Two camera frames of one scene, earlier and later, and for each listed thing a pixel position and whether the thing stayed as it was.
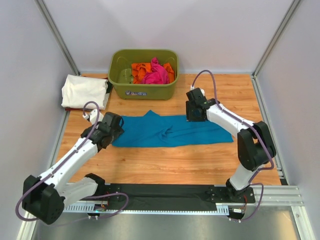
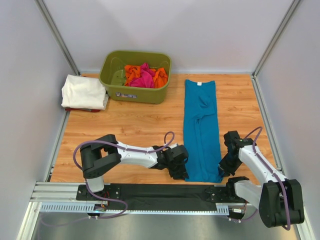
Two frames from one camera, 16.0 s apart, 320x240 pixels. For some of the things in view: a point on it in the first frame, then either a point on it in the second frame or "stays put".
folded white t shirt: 77,90 stays put
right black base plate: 220,194 stays put
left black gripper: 118,132 -> 181,173
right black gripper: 189,118 -> 223,168
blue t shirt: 152,129 -> 203,162
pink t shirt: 158,75 -> 146,79
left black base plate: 107,189 stays put
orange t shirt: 138,69 -> 132,72
